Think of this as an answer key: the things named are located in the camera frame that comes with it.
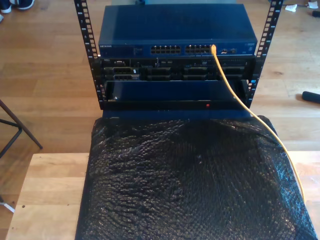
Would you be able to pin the blue rack shelf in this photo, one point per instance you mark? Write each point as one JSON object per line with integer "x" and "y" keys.
{"x": 175, "y": 90}

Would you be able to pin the dark blue shoe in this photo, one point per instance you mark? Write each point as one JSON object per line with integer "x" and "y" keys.
{"x": 26, "y": 5}

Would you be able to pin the black rack frame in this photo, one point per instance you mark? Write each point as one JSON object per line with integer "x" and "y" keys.
{"x": 86, "y": 37}

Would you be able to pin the black foam cylinder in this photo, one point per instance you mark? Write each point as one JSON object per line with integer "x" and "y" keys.
{"x": 311, "y": 98}

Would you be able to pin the black Dell server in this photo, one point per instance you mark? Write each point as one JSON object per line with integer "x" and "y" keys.
{"x": 175, "y": 72}

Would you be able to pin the white crumpled paper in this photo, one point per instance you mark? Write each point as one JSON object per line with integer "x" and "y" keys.
{"x": 291, "y": 8}
{"x": 313, "y": 5}

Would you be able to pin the blue Netgear network switch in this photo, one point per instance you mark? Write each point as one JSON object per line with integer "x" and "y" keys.
{"x": 175, "y": 25}

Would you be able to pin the black stool frame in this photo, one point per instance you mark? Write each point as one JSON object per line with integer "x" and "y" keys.
{"x": 20, "y": 126}

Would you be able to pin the blue base plate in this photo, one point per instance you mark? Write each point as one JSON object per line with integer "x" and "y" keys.
{"x": 175, "y": 114}

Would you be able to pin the white metal foot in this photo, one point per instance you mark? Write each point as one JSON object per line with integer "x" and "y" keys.
{"x": 7, "y": 207}

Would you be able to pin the black bubble wrap mat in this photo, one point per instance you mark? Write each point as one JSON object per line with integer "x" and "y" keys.
{"x": 175, "y": 187}

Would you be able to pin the small black object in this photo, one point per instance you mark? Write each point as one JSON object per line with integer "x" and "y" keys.
{"x": 316, "y": 14}

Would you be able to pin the black panel with red light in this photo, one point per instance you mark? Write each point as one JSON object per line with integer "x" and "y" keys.
{"x": 162, "y": 105}

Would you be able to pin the pale shoe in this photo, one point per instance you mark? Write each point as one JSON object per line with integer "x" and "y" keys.
{"x": 1, "y": 18}

